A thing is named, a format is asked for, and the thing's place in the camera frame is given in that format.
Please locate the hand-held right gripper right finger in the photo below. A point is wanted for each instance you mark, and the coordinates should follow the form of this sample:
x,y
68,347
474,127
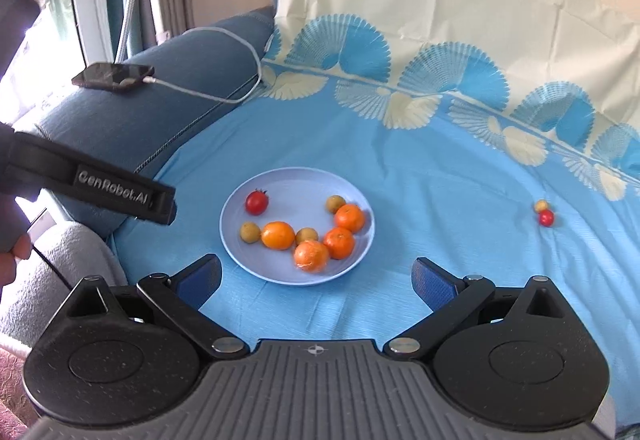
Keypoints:
x,y
434,285

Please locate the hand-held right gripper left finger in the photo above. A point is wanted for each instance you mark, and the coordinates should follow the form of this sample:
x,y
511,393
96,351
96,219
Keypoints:
x,y
200,278

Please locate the small yellow-green fruit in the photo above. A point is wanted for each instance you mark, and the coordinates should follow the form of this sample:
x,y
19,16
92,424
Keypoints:
x,y
335,203
250,233
540,206
307,235

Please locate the orange mandarin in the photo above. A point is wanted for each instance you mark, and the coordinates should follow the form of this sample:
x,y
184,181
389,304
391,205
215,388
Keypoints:
x,y
278,236
340,243
350,218

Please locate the red cherry tomato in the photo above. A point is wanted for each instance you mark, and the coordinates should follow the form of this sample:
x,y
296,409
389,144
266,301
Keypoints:
x,y
257,203
546,218

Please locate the plastic-wrapped orange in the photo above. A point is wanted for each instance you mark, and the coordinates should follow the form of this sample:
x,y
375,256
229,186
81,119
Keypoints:
x,y
311,256

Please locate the light blue plate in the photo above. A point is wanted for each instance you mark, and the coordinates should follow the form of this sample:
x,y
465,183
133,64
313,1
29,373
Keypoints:
x,y
295,192

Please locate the person's left hand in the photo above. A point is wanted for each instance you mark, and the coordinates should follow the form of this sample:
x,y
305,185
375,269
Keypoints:
x,y
15,257

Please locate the grey fleece blanket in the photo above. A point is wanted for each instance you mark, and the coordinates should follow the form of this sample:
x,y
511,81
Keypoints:
x,y
80,250

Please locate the blue sofa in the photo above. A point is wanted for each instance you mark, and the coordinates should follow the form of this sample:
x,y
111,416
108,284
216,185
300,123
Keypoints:
x,y
165,109

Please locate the black smartphone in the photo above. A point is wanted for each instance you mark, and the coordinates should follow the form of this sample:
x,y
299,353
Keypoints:
x,y
112,76

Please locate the blue fan-patterned bedsheet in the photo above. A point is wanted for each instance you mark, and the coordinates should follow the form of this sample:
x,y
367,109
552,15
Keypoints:
x,y
425,159

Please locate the pink patterned cloth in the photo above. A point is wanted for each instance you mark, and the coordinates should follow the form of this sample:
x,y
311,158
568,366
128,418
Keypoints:
x,y
10,380

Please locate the light grey cloth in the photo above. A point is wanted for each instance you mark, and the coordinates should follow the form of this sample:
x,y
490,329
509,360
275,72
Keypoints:
x,y
617,420

